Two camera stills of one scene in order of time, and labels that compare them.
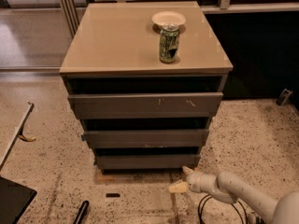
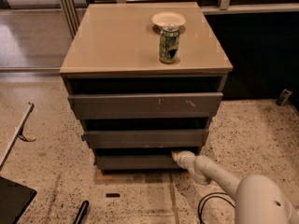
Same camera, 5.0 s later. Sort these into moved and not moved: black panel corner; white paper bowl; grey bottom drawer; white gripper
Moved: white gripper
Not moved: white paper bowl; black panel corner; grey bottom drawer
